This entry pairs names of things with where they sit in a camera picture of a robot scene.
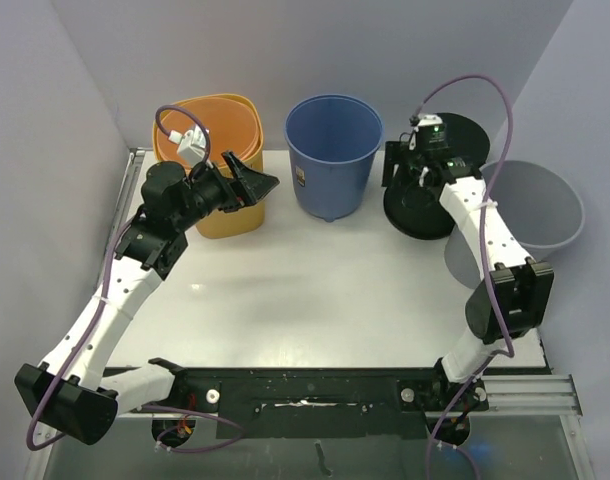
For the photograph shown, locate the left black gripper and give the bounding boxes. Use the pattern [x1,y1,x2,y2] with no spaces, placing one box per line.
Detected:
[173,151,278,231]

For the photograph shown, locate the yellow slotted basket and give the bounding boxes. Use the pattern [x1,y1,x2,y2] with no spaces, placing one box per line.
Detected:
[152,93,266,241]

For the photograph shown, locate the orange bucket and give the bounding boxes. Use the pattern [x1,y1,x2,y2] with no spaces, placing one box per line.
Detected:
[152,93,264,171]

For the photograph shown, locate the blue plastic bucket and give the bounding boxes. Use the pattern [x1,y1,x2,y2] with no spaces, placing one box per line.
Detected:
[284,94,383,222]

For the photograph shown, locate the black ribbed bucket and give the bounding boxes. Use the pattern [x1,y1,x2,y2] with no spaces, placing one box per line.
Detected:
[381,112,490,240]

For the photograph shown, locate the grey plastic bucket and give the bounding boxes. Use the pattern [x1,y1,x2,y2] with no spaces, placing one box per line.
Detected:
[439,160,585,289]

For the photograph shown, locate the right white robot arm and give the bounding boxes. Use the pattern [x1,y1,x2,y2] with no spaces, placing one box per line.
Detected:
[381,117,554,409]

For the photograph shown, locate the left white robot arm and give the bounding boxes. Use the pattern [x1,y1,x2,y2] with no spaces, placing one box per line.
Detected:
[14,151,280,451]

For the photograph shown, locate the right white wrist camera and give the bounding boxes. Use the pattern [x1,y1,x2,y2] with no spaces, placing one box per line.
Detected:
[410,113,444,131]

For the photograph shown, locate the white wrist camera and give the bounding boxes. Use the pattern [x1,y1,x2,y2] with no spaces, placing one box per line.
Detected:
[168,126,208,169]
[410,113,444,131]

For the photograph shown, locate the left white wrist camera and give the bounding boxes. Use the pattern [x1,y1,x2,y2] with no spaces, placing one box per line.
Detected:
[168,126,208,169]

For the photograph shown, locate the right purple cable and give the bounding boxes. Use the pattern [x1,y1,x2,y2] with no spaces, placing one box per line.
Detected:
[418,74,516,480]

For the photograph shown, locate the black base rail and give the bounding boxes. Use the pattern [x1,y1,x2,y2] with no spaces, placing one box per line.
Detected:
[144,369,489,447]

